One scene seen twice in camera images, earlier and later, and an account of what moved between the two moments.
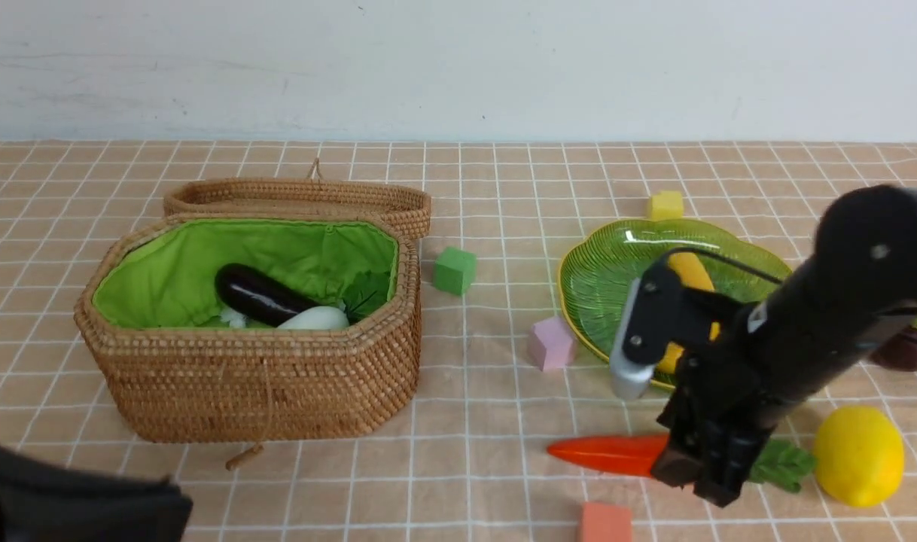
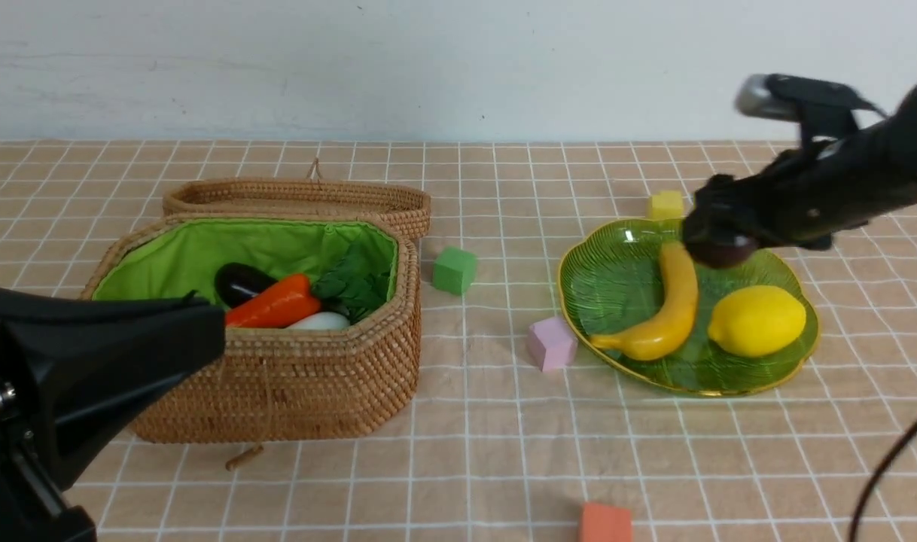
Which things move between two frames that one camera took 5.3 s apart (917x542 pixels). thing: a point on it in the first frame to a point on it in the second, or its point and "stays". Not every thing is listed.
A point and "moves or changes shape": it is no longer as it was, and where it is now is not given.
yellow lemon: [859, 455] moves or changes shape
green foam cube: [455, 269] stays
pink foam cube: [550, 343] stays
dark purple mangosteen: [913, 349] to [723, 257]
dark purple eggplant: [256, 296] stays
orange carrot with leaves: [778, 467] to [282, 302]
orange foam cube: [605, 522] stays
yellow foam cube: [667, 205] stays
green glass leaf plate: [600, 265] stays
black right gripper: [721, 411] to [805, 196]
